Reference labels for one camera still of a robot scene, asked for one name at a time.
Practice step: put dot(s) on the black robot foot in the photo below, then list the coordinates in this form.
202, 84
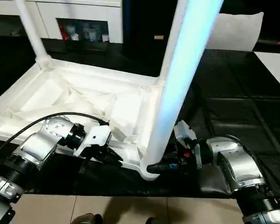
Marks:
153, 220
86, 219

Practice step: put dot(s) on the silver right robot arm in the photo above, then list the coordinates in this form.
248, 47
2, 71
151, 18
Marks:
238, 168

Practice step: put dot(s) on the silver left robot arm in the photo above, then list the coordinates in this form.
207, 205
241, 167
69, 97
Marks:
42, 140

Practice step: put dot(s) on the small yellow label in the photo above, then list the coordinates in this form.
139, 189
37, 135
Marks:
159, 37

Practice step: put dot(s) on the black work mat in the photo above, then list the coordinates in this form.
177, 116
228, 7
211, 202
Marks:
238, 102

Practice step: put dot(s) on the white cabinet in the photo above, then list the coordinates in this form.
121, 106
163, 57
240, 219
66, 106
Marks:
60, 18

